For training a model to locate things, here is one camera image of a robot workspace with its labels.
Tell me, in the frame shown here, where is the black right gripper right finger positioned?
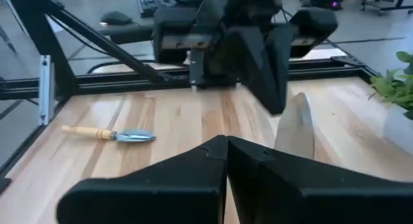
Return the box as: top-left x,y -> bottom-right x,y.
227,136 -> 413,224

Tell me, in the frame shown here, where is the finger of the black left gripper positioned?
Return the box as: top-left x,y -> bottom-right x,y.
266,25 -> 292,115
222,26 -> 281,115

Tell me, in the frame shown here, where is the narrow-blade trowel wooden handle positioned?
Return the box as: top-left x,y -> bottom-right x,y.
61,124 -> 157,143

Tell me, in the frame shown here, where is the wide-blade trowel wooden handle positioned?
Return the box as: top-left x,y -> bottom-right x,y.
273,92 -> 316,160

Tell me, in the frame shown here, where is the black computer mouse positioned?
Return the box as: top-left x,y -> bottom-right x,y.
99,10 -> 134,26

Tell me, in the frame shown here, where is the dark computer desk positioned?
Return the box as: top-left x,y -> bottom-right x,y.
96,0 -> 207,46

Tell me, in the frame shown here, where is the green plant in white pot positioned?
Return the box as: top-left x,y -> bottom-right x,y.
368,50 -> 413,156

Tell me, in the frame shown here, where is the aluminium frame bracket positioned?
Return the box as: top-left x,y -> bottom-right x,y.
38,54 -> 56,126

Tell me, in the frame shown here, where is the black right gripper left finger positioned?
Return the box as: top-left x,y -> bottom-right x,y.
56,135 -> 228,224

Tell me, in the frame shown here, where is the black table frame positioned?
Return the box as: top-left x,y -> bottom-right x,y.
0,0 -> 381,186

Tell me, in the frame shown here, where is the black corner clamp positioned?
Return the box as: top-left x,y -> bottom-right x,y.
330,54 -> 367,69

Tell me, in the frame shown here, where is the black keyboard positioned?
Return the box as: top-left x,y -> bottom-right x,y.
137,0 -> 177,18

